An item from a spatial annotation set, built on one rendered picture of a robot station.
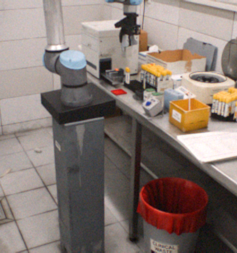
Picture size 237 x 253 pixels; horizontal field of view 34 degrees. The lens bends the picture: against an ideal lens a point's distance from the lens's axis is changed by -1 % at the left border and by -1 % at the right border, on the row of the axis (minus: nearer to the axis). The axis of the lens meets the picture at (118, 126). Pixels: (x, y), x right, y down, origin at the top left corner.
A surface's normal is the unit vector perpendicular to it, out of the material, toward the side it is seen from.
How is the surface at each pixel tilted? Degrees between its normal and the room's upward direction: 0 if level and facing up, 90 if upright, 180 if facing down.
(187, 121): 90
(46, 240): 0
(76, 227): 90
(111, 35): 89
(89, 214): 90
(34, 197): 0
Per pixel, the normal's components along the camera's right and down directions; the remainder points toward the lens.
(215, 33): -0.89, 0.18
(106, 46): 0.45, 0.38
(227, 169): 0.01, -0.91
